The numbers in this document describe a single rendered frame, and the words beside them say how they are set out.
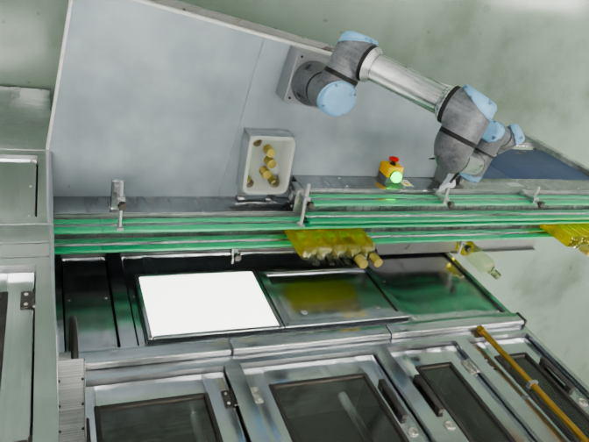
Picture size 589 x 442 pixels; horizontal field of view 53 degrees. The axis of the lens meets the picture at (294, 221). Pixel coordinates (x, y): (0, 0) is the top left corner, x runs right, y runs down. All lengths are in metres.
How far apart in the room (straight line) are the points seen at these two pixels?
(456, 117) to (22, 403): 1.28
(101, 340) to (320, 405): 0.67
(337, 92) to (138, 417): 1.09
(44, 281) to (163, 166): 0.85
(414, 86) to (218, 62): 0.67
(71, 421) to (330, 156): 1.36
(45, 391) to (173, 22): 1.24
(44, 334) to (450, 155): 1.15
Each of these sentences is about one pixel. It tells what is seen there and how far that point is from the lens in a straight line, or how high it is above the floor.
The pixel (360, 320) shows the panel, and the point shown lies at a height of 1.32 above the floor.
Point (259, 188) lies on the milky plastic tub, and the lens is 2.21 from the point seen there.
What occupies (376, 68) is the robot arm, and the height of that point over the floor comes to 1.11.
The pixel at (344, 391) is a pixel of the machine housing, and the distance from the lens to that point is 1.83.
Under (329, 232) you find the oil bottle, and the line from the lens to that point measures 2.20.
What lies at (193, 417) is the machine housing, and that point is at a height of 1.59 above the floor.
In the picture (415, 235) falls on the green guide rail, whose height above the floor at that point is 0.92.
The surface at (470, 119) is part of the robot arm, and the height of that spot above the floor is 1.39.
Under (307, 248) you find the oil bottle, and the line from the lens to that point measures 2.08.
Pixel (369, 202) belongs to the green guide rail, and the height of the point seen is 0.95.
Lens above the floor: 2.69
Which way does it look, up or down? 54 degrees down
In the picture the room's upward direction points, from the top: 145 degrees clockwise
